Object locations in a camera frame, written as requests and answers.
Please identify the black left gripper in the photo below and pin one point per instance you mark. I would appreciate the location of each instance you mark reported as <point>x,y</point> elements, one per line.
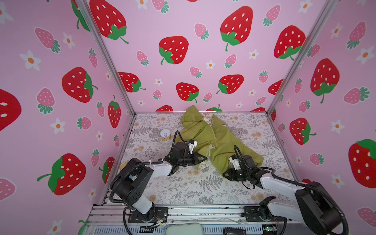
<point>195,160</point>

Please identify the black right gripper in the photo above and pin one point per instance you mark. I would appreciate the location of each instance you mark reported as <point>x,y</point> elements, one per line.
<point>230,175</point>

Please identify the green zip jacket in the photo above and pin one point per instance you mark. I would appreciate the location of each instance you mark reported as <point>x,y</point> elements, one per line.
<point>215,140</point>

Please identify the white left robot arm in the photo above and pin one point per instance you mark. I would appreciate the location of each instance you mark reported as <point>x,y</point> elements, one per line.
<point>129,185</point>

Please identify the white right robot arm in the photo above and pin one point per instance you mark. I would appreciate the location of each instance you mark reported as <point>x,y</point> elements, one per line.
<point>309,204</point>

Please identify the small white-lidded can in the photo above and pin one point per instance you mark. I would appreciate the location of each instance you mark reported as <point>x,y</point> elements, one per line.
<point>165,135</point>

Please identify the tan cardboard box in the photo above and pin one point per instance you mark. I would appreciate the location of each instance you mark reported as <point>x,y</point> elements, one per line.
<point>122,166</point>

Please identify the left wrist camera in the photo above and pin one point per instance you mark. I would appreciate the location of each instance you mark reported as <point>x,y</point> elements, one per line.
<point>192,144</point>

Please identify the black device on rail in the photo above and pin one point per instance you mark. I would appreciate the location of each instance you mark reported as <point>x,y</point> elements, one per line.
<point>234,231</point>

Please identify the white device on rail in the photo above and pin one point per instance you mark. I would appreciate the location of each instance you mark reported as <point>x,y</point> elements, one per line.
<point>185,229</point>

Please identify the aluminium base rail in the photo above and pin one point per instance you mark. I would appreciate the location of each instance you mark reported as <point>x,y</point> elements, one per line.
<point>190,213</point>

